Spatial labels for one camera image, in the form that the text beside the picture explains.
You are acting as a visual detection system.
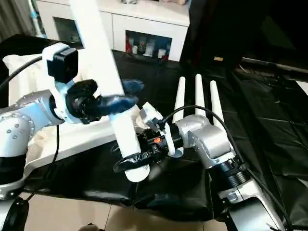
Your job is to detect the white plastic table top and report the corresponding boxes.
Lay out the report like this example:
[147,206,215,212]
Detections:
[0,47,146,175]

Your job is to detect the white plastic table leg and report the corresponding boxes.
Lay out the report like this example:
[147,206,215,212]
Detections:
[209,80,226,133]
[194,73,206,118]
[69,0,151,183]
[170,77,187,158]

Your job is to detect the white glass-door cabinet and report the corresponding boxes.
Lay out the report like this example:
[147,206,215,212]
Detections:
[35,0,190,62]

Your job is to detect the grey curtain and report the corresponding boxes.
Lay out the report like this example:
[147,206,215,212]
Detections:
[0,0,35,41]

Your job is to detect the black work surface mat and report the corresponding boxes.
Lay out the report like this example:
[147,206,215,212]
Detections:
[0,34,308,223]

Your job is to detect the dark black cabinet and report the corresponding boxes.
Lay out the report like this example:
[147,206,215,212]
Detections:
[182,0,308,70]

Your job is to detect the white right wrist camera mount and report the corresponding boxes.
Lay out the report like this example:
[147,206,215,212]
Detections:
[139,102,167,141]

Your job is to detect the white blue mop handle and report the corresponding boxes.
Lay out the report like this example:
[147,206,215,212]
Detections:
[29,0,43,34]

